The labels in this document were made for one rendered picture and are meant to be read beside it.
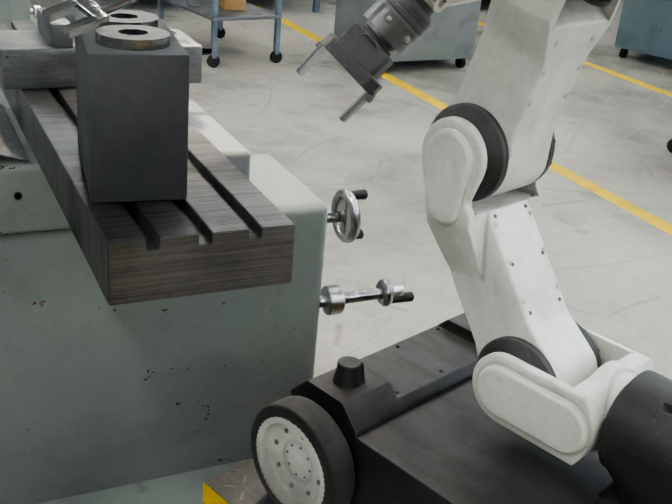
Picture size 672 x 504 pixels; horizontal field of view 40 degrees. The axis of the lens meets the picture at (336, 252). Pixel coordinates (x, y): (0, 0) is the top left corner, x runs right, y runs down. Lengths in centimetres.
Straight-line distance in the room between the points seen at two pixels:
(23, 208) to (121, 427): 49
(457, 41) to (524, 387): 520
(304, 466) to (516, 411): 35
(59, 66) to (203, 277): 67
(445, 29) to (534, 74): 508
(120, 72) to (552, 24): 54
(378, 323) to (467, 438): 151
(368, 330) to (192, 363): 118
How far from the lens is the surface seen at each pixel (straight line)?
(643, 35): 755
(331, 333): 287
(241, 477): 162
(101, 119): 115
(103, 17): 85
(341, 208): 200
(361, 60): 151
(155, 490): 191
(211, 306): 177
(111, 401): 181
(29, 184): 158
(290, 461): 152
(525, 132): 134
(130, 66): 114
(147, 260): 110
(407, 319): 300
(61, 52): 169
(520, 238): 141
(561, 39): 128
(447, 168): 134
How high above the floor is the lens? 140
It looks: 24 degrees down
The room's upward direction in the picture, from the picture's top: 5 degrees clockwise
